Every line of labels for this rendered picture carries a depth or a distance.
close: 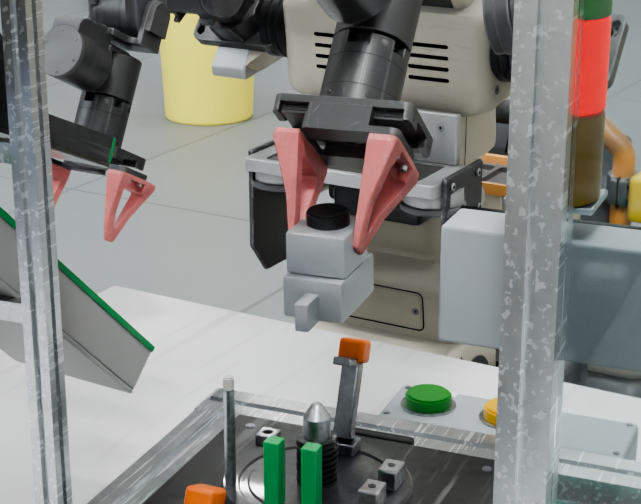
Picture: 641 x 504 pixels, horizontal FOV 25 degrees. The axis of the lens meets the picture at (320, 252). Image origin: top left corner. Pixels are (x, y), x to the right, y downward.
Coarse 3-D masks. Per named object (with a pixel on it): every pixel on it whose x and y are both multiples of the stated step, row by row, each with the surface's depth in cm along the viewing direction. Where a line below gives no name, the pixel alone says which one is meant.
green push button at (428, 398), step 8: (424, 384) 126; (432, 384) 126; (408, 392) 125; (416, 392) 125; (424, 392) 125; (432, 392) 125; (440, 392) 125; (448, 392) 125; (408, 400) 124; (416, 400) 123; (424, 400) 123; (432, 400) 123; (440, 400) 123; (448, 400) 124; (416, 408) 123; (424, 408) 123; (432, 408) 123; (440, 408) 123; (448, 408) 124
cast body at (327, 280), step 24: (312, 216) 99; (336, 216) 98; (288, 240) 99; (312, 240) 98; (336, 240) 97; (288, 264) 99; (312, 264) 99; (336, 264) 98; (360, 264) 101; (288, 288) 99; (312, 288) 98; (336, 288) 98; (360, 288) 101; (288, 312) 100; (312, 312) 98; (336, 312) 98
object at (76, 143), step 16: (0, 48) 100; (0, 64) 101; (0, 80) 101; (0, 96) 101; (0, 112) 102; (0, 128) 102; (64, 128) 107; (80, 128) 109; (64, 144) 108; (80, 144) 109; (96, 144) 111; (112, 144) 112; (80, 160) 111; (96, 160) 111
